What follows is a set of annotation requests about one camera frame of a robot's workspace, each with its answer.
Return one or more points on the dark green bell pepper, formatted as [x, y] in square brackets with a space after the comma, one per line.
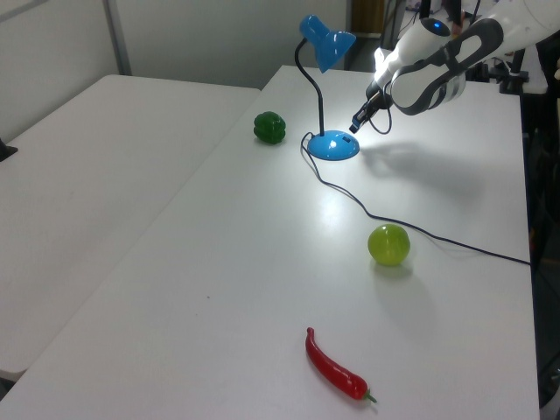
[269, 128]

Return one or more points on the blue gooseneck desk lamp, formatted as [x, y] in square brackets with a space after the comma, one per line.
[332, 146]

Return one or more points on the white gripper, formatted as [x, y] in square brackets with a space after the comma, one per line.
[382, 65]

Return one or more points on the black clamp foot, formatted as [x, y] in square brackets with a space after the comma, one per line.
[5, 151]

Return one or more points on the red chili pepper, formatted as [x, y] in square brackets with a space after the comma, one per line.
[332, 369]

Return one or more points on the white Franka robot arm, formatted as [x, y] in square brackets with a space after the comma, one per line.
[415, 87]

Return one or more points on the light green apple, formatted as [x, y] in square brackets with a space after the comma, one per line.
[388, 245]

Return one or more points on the black pole with clamp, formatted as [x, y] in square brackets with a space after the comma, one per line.
[516, 83]

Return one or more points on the dark chair back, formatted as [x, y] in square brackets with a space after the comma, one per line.
[548, 63]

